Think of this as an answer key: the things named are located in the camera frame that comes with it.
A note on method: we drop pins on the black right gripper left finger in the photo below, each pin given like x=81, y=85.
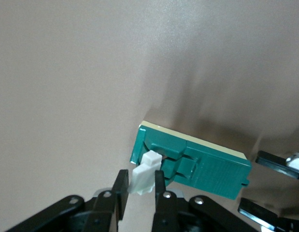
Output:
x=121, y=181

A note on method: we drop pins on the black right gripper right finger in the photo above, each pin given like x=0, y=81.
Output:
x=160, y=188

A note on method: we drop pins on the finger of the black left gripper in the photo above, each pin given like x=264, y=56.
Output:
x=260, y=215
x=272, y=162

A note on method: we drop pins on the green load switch white lever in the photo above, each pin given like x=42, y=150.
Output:
x=212, y=169

